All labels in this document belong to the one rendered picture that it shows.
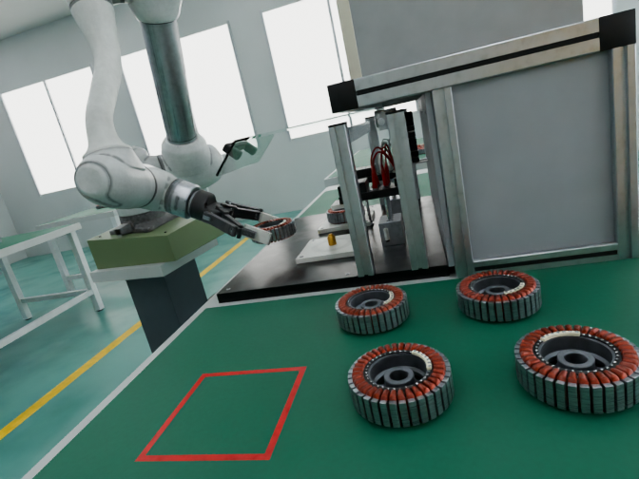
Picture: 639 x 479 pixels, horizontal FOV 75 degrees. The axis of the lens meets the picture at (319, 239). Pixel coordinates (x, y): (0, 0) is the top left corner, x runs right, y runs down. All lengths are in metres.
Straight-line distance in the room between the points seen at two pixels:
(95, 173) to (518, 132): 0.77
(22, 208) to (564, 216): 8.34
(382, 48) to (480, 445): 0.65
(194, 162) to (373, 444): 1.22
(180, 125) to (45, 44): 6.37
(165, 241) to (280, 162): 4.65
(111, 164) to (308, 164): 5.02
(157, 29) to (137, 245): 0.65
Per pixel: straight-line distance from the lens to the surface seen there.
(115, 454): 0.58
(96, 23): 1.25
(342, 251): 0.92
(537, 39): 0.74
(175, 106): 1.44
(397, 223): 0.92
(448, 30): 0.83
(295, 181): 5.94
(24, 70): 8.06
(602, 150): 0.78
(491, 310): 0.61
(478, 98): 0.73
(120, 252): 1.55
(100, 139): 1.00
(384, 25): 0.83
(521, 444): 0.45
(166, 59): 1.39
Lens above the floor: 1.05
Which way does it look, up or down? 15 degrees down
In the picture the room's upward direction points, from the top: 13 degrees counter-clockwise
